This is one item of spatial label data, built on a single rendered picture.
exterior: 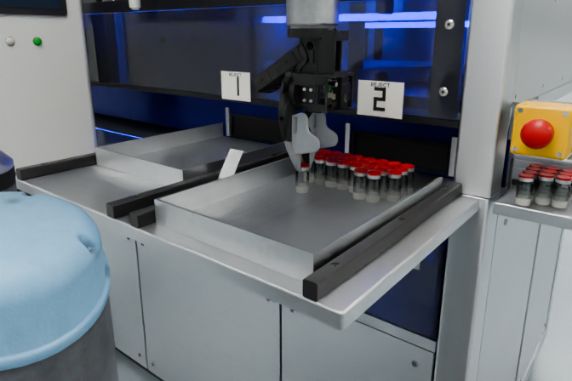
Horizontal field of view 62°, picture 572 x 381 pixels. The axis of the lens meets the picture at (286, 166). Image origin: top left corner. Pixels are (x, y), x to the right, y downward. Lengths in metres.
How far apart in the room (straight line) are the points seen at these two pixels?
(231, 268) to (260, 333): 0.67
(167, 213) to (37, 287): 0.37
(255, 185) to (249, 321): 0.50
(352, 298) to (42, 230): 0.29
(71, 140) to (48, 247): 1.07
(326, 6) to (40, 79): 0.83
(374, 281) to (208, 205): 0.30
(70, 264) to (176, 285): 1.10
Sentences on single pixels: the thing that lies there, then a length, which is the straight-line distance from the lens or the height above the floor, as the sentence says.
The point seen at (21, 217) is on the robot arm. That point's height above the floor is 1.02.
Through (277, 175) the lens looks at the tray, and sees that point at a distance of 0.82.
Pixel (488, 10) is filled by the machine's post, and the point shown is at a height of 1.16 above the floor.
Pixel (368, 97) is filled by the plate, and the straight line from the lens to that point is 0.83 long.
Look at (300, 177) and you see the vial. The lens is 0.74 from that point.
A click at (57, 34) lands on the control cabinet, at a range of 1.33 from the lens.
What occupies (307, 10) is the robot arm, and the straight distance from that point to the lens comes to 0.67.
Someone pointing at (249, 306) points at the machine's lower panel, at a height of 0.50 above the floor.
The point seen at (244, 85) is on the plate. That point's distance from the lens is 1.01.
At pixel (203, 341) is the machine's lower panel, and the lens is 1.39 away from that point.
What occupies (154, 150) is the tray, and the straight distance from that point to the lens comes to 1.06.
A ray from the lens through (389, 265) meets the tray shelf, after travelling 0.54.
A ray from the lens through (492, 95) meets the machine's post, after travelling 0.76.
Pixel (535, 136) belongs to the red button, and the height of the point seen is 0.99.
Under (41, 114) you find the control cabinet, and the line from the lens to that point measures 1.32.
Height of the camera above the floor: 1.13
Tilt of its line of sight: 16 degrees down
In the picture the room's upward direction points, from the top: straight up
